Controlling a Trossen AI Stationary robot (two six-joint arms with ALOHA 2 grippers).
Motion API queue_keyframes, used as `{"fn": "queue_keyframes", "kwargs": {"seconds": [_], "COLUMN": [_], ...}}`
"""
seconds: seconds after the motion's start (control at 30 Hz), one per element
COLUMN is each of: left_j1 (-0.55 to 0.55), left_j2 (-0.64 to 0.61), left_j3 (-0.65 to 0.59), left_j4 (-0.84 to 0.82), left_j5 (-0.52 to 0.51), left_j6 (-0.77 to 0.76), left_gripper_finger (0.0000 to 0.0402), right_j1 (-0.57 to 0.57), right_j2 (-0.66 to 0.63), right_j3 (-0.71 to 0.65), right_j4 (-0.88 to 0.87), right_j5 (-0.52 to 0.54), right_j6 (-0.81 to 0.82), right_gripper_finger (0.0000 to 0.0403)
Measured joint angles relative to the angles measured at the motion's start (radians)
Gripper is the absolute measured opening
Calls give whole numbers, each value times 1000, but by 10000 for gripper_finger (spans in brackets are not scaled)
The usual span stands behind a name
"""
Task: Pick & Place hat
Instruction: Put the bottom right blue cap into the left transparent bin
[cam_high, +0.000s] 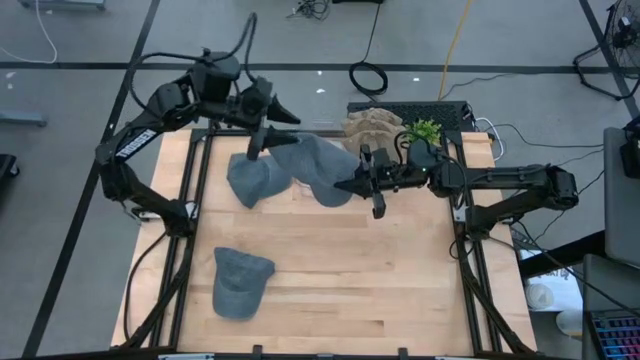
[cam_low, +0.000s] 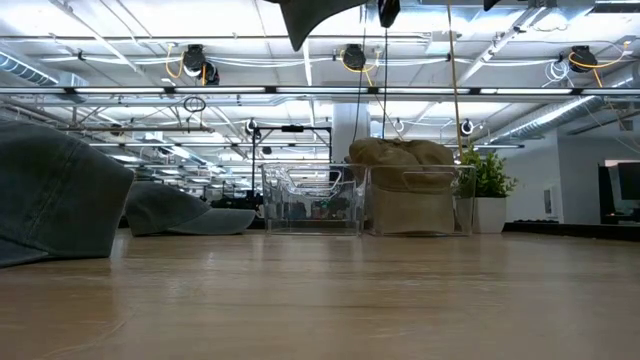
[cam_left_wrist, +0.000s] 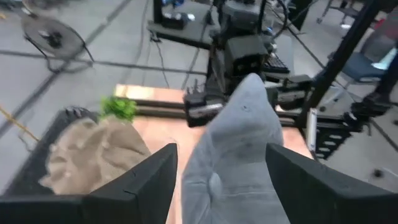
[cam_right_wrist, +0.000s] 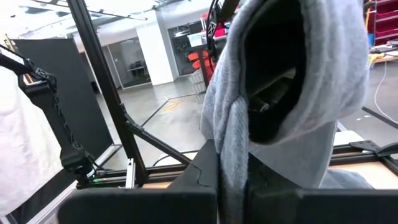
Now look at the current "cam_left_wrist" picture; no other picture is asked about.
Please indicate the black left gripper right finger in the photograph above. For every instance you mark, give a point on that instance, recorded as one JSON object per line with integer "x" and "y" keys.
{"x": 317, "y": 193}

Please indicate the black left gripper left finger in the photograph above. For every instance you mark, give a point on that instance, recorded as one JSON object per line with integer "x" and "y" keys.
{"x": 140, "y": 199}

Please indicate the blue-grey cotton cap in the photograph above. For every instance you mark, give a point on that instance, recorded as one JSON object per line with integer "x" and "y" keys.
{"x": 242, "y": 140}

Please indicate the beige cotton cap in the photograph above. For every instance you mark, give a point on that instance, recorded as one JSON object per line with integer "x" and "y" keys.
{"x": 93, "y": 152}

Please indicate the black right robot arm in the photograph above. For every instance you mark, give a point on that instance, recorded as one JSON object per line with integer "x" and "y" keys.
{"x": 245, "y": 53}

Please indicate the green plant in white pot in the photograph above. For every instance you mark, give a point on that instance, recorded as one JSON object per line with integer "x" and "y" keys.
{"x": 118, "y": 107}

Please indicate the black keyboard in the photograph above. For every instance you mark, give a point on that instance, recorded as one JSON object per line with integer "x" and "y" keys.
{"x": 275, "y": 63}

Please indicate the black box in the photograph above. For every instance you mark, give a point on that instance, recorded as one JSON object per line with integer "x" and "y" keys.
{"x": 174, "y": 21}

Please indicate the clear plastic bin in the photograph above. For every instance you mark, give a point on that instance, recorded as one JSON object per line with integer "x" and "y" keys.
{"x": 34, "y": 155}

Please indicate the person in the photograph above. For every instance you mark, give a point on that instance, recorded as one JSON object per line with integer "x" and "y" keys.
{"x": 388, "y": 81}

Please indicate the blue office chair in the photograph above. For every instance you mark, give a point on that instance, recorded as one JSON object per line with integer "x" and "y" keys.
{"x": 360, "y": 67}

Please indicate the black floor fan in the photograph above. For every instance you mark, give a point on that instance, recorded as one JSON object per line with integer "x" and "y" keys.
{"x": 53, "y": 37}

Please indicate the black table edge rail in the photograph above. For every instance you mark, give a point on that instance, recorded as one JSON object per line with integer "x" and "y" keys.
{"x": 158, "y": 110}

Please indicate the black slotted bracket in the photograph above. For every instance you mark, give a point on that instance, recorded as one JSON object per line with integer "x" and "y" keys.
{"x": 335, "y": 140}

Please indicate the black frame post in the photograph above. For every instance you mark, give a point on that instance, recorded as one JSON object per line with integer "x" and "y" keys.
{"x": 339, "y": 59}

